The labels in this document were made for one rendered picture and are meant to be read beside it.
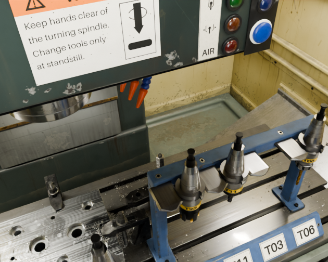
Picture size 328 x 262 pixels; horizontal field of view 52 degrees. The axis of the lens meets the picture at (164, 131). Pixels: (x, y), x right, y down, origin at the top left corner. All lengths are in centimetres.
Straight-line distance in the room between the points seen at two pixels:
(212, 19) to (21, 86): 25
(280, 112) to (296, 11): 43
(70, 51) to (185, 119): 153
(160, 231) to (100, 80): 54
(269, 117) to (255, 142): 78
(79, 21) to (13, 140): 92
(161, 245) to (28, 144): 62
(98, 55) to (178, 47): 11
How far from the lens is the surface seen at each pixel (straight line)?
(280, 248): 103
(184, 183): 71
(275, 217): 112
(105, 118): 129
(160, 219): 84
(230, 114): 196
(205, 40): 47
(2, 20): 39
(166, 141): 177
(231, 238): 105
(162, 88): 182
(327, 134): 93
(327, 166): 145
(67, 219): 101
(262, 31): 51
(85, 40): 40
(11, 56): 40
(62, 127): 127
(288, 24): 158
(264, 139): 85
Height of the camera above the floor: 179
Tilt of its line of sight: 41 degrees down
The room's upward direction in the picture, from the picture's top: 2 degrees counter-clockwise
